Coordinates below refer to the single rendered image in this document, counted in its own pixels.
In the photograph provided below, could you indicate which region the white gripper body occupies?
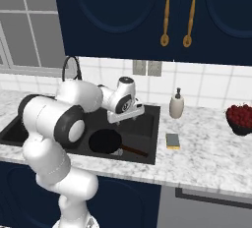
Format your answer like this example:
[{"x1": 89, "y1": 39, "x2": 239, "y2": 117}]
[{"x1": 106, "y1": 104, "x2": 146, "y2": 125}]

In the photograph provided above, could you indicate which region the black sink basin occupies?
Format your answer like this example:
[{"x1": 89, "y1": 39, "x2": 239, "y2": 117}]
[{"x1": 0, "y1": 102, "x2": 162, "y2": 166}]

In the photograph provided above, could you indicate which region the black frying pan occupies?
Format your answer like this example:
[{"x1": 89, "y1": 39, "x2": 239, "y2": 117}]
[{"x1": 88, "y1": 128, "x2": 149, "y2": 158}]

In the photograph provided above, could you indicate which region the yellow and grey sponge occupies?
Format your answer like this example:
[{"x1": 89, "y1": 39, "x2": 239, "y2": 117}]
[{"x1": 164, "y1": 133, "x2": 181, "y2": 150}]

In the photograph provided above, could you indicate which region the beige soap dispenser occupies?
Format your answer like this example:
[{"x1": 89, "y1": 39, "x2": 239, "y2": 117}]
[{"x1": 168, "y1": 86, "x2": 186, "y2": 120}]

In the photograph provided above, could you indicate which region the black curved tap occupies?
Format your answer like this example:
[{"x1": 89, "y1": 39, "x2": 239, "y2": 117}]
[{"x1": 61, "y1": 55, "x2": 84, "y2": 83}]

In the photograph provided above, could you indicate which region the navy lower cupboard door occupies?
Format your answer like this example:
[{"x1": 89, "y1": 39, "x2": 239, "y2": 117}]
[
  {"x1": 86, "y1": 174, "x2": 162, "y2": 228},
  {"x1": 0, "y1": 160, "x2": 67, "y2": 228}
]

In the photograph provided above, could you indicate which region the navy cupboard door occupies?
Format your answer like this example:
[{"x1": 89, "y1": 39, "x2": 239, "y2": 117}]
[
  {"x1": 86, "y1": 174, "x2": 162, "y2": 228},
  {"x1": 178, "y1": 0, "x2": 252, "y2": 67},
  {"x1": 51, "y1": 0, "x2": 181, "y2": 64},
  {"x1": 0, "y1": 160, "x2": 67, "y2": 228}
]

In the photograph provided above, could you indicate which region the navy upper cupboard door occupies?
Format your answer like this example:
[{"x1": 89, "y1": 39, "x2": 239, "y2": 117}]
[
  {"x1": 51, "y1": 0, "x2": 181, "y2": 64},
  {"x1": 178, "y1": 0, "x2": 252, "y2": 67}
]

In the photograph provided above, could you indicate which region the dark bowl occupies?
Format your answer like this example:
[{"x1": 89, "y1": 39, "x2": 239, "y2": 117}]
[{"x1": 225, "y1": 113, "x2": 252, "y2": 137}]

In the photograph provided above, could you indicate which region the grey dishwasher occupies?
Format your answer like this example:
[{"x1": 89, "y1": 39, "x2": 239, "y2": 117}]
[{"x1": 156, "y1": 184, "x2": 252, "y2": 228}]

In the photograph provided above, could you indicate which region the grey framed window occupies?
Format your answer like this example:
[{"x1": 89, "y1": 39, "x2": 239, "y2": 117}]
[{"x1": 0, "y1": 0, "x2": 68, "y2": 78}]

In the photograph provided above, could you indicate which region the grey wall socket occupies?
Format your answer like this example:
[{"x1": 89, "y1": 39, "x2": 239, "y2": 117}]
[
  {"x1": 147, "y1": 60, "x2": 163, "y2": 78},
  {"x1": 132, "y1": 59, "x2": 148, "y2": 77}
]

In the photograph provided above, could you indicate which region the brass cupboard handle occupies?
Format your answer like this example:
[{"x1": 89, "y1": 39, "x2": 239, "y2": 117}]
[
  {"x1": 159, "y1": 0, "x2": 175, "y2": 48},
  {"x1": 182, "y1": 0, "x2": 201, "y2": 49}
]

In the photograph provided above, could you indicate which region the dark dishwasher handle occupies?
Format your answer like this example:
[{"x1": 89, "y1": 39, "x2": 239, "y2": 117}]
[{"x1": 174, "y1": 187, "x2": 252, "y2": 211}]

